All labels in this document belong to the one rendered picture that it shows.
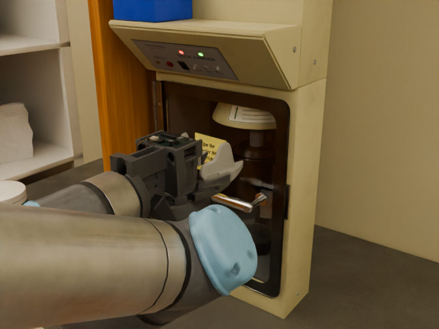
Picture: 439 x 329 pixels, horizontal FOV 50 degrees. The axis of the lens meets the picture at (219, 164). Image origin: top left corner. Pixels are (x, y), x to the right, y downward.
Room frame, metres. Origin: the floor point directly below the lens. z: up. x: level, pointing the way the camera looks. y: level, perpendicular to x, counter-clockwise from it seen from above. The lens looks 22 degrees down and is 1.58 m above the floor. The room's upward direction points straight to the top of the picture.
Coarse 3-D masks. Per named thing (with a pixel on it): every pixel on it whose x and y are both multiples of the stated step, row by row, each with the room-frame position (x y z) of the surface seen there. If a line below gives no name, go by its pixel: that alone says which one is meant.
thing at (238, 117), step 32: (192, 96) 0.88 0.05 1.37; (224, 96) 0.84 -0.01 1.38; (256, 96) 0.80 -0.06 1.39; (192, 128) 0.88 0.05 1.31; (224, 128) 0.84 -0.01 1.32; (256, 128) 0.79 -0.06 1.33; (288, 128) 0.76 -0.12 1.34; (256, 160) 0.79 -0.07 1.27; (224, 192) 0.84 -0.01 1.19; (256, 192) 0.79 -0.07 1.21; (256, 224) 0.79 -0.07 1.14; (256, 288) 0.79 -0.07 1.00
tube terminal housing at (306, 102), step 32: (192, 0) 0.90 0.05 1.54; (224, 0) 0.85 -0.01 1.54; (256, 0) 0.82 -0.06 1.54; (288, 0) 0.78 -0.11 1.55; (320, 0) 0.81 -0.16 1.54; (320, 32) 0.82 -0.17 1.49; (320, 64) 0.83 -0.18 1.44; (288, 96) 0.78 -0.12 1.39; (320, 96) 0.84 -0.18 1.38; (320, 128) 0.85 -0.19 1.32; (288, 160) 0.77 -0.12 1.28; (288, 224) 0.77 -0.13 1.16; (288, 256) 0.77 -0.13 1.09; (288, 288) 0.77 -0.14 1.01
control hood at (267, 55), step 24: (120, 24) 0.84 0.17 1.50; (144, 24) 0.81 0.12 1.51; (168, 24) 0.78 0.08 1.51; (192, 24) 0.78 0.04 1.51; (216, 24) 0.78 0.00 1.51; (240, 24) 0.78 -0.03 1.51; (264, 24) 0.78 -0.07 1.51; (240, 48) 0.72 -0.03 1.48; (264, 48) 0.69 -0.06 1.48; (288, 48) 0.73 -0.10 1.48; (240, 72) 0.77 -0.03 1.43; (264, 72) 0.74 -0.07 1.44; (288, 72) 0.73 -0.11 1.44
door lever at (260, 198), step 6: (216, 198) 0.78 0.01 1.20; (222, 198) 0.78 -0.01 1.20; (228, 198) 0.77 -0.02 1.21; (234, 198) 0.77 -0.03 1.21; (258, 198) 0.77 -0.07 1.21; (264, 198) 0.78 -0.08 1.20; (228, 204) 0.77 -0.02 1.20; (234, 204) 0.76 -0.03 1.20; (240, 204) 0.75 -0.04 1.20; (246, 204) 0.75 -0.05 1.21; (252, 204) 0.75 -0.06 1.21; (258, 204) 0.76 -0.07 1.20; (264, 204) 0.78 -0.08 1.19; (246, 210) 0.74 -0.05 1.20; (252, 210) 0.74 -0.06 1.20
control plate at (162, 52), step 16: (144, 48) 0.86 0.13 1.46; (160, 48) 0.83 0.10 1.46; (176, 48) 0.81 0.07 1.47; (192, 48) 0.78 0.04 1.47; (208, 48) 0.76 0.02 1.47; (160, 64) 0.88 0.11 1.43; (176, 64) 0.85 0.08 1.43; (192, 64) 0.83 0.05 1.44; (208, 64) 0.80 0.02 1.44; (224, 64) 0.78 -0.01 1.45
